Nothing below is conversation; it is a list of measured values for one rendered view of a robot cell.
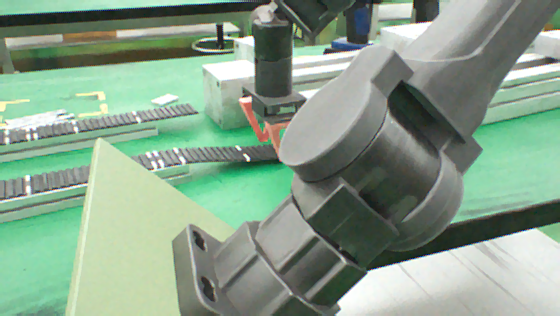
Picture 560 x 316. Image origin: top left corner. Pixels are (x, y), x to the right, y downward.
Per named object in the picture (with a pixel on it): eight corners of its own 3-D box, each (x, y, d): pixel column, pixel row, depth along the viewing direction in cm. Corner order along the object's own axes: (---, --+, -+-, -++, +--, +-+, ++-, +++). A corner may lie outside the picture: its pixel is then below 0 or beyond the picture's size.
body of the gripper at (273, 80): (278, 90, 83) (278, 44, 80) (308, 110, 75) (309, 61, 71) (241, 95, 80) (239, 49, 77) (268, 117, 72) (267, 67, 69)
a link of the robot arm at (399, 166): (287, 239, 30) (346, 285, 32) (414, 113, 28) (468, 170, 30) (261, 175, 38) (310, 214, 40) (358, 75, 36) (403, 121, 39)
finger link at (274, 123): (289, 144, 84) (290, 89, 79) (310, 162, 78) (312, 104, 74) (251, 152, 81) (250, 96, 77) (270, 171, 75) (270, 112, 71)
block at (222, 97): (227, 135, 90) (225, 83, 85) (205, 112, 100) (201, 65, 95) (273, 126, 93) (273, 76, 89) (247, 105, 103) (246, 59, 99)
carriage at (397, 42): (409, 71, 105) (414, 37, 102) (377, 58, 114) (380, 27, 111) (468, 61, 111) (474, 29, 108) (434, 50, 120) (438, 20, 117)
